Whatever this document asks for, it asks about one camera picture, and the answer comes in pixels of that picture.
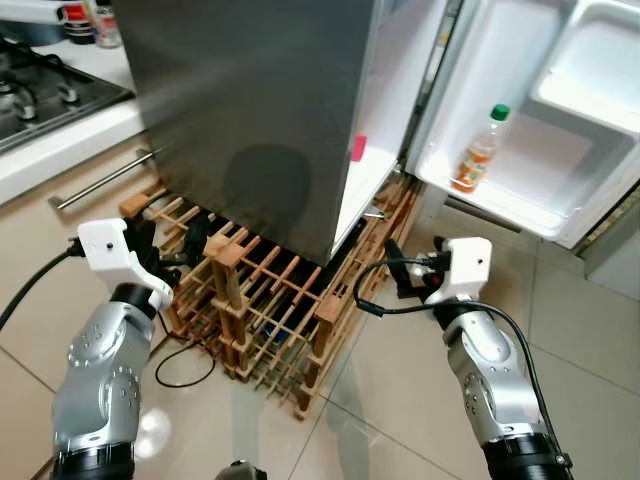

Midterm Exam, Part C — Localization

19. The beige kitchen counter cabinet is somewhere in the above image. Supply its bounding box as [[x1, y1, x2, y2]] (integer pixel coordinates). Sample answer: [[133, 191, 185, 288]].
[[0, 40, 166, 391]]

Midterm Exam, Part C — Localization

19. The wooden wine rack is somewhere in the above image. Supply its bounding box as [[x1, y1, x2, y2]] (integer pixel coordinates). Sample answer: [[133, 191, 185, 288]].
[[119, 175, 422, 421]]

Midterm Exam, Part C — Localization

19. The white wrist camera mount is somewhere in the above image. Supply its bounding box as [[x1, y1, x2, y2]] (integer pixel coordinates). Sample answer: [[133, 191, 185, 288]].
[[424, 237, 494, 307], [77, 218, 174, 310]]

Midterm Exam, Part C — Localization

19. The silver mini fridge body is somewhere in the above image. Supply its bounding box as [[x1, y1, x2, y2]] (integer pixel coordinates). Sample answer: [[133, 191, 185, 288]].
[[112, 0, 463, 267]]

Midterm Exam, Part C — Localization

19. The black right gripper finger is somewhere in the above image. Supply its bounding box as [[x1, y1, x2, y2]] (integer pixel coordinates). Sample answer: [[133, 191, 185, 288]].
[[384, 238, 414, 299]]

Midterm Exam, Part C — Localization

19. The steel cabinet handle bar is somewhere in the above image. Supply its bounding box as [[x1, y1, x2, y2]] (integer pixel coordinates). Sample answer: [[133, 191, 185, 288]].
[[49, 147, 162, 212]]

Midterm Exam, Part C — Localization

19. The dark robot foot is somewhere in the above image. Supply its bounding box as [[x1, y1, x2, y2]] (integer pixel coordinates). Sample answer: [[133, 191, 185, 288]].
[[214, 460, 268, 480]]

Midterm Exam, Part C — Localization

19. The red label jar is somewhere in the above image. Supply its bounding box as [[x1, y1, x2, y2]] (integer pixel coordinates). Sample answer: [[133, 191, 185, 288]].
[[57, 0, 96, 46]]

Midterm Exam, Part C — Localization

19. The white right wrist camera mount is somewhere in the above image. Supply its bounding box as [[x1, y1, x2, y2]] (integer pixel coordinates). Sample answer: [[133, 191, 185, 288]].
[[424, 237, 494, 307]]

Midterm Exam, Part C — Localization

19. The pale label jar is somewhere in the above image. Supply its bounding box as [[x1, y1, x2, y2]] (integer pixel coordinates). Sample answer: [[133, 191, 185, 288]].
[[92, 0, 124, 50]]

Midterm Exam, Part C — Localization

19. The black gas stove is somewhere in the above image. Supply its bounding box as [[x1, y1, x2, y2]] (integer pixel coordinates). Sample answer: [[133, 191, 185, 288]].
[[0, 38, 137, 153]]

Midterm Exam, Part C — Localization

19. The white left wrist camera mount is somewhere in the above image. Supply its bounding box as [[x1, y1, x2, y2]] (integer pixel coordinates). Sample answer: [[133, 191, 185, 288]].
[[77, 218, 174, 310]]

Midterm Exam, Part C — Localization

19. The green cap drink bottle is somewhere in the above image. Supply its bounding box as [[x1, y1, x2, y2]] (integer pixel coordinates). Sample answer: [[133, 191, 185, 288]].
[[451, 104, 511, 195]]

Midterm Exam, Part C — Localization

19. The thin black floor cable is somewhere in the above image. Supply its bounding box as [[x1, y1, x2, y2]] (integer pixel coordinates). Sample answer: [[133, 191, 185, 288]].
[[153, 310, 217, 390]]

